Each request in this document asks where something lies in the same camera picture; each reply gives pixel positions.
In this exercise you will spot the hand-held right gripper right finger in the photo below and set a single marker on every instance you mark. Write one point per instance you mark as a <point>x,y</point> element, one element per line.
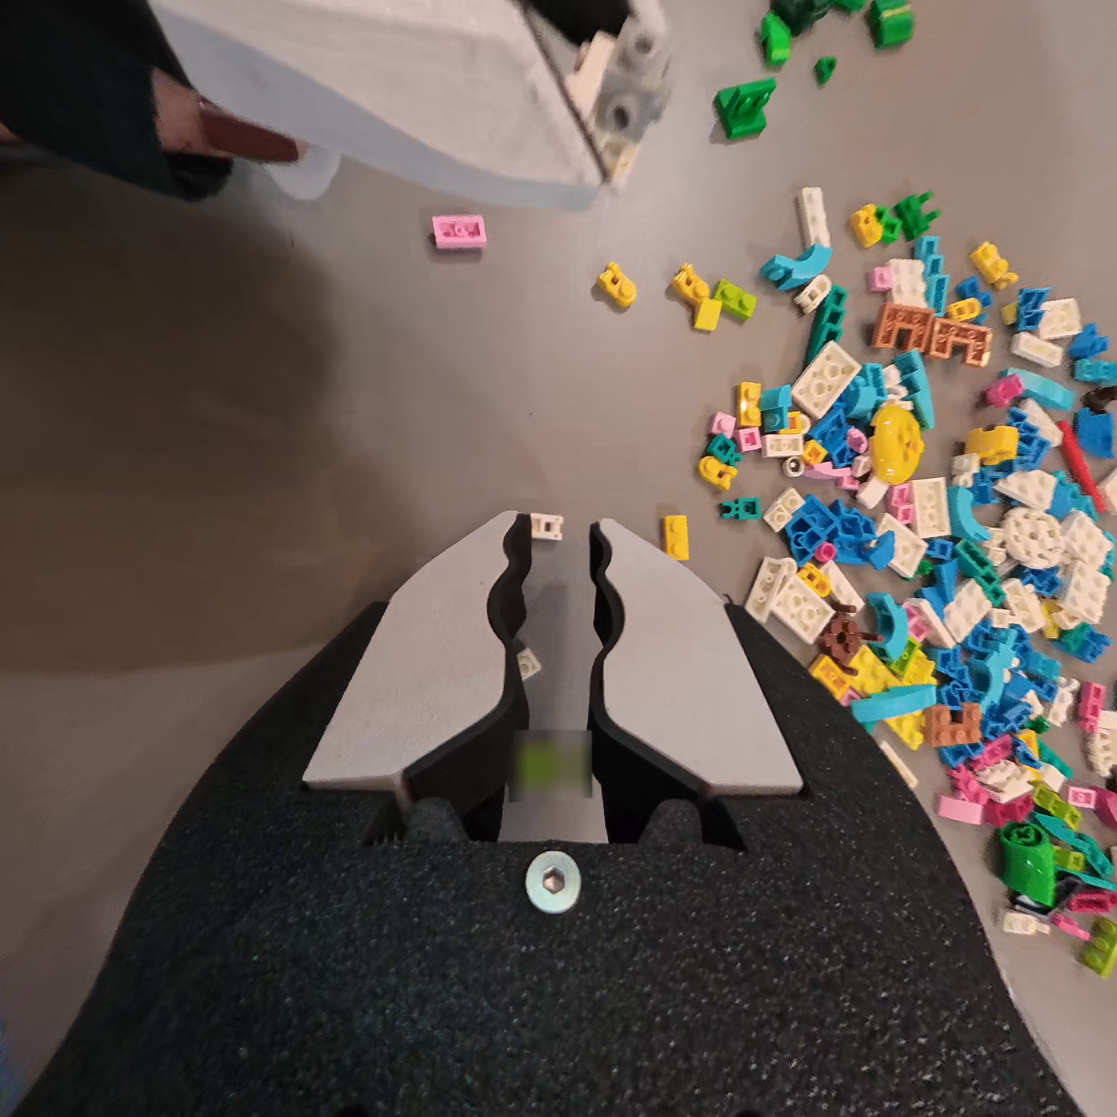
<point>690,690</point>

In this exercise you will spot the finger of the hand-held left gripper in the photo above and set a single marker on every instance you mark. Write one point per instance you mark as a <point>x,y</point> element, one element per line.
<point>393,79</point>

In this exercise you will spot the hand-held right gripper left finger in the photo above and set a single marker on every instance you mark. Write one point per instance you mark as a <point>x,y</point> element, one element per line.
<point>428,681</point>

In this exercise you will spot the white lego bracket piece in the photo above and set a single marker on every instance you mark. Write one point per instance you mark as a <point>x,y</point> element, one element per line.
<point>546,526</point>

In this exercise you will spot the grey white lego assembly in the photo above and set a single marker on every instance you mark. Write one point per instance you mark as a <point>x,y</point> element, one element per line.
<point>628,105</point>

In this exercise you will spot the person's left forearm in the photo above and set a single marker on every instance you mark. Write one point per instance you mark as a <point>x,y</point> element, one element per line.
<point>79,79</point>

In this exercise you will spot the small white lego piece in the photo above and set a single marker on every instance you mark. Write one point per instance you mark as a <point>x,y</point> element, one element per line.
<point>529,662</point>

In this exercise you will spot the yellow lego plate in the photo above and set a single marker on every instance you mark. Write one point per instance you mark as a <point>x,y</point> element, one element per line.
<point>675,537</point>

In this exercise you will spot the pink lego plate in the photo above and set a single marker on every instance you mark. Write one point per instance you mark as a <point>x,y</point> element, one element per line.
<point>458,232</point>

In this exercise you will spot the yellow lego clip piece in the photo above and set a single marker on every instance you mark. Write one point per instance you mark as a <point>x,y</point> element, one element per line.
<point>616,285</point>

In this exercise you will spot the pile of colourful lego pieces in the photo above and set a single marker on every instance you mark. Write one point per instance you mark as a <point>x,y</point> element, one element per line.
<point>825,379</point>

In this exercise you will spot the group of green lego pieces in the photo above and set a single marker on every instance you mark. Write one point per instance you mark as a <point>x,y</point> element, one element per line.
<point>746,109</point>

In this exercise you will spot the person's left hand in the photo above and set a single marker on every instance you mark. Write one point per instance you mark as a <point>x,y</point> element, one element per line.
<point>235,140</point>

